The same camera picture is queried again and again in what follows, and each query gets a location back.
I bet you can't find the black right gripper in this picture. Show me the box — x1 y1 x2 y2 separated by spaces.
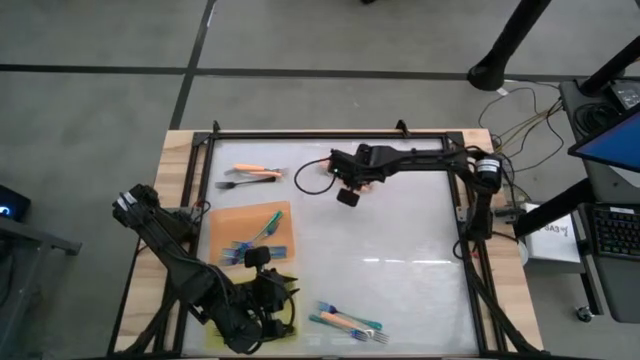
329 143 396 189

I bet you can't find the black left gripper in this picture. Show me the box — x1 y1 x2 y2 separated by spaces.
199 269 301 354

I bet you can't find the iridescent teal fork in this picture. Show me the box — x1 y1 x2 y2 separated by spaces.
247 219 281 251
219 249 290 267
219 244 290 259
308 313 372 343
317 301 385 331
234 209 285 254

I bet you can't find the yellow mat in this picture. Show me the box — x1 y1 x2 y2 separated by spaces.
206 272 300 350

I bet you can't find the black fork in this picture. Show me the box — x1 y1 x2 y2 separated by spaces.
214 176 278 191

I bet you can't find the white glossy table cover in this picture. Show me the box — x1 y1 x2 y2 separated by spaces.
182 137 481 357

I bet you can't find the orange mat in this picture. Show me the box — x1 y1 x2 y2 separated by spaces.
208 200 295 269

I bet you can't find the black cart leg bar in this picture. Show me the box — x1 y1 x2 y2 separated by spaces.
513 177 596 239

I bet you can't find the white labelled box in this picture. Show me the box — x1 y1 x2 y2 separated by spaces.
519 202 585 265

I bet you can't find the black backlit keyboard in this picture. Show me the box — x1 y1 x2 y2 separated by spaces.
589 203 640 262

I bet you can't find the black diagonal beam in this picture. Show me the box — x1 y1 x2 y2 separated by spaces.
579 34 640 97

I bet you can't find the small black screen device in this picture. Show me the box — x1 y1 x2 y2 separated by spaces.
605 78 640 112

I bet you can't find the black device with blue light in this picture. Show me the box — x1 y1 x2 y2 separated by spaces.
0 183 32 224

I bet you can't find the grey equipment cart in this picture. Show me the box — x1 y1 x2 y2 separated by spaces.
558 78 640 324

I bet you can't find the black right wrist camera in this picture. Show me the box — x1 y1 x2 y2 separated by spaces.
335 187 362 208

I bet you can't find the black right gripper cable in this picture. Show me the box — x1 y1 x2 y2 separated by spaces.
293 158 337 196

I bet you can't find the black metal table frame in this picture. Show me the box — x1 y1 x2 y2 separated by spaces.
107 128 541 359

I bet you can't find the black stand post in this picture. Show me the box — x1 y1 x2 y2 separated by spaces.
466 0 551 93

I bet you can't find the floor cable bundle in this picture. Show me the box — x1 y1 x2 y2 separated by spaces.
477 84 569 174

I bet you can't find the coiled black cable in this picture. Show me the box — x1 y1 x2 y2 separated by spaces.
573 101 610 135

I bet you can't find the grey metal bench frame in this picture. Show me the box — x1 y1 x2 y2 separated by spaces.
0 214 84 346

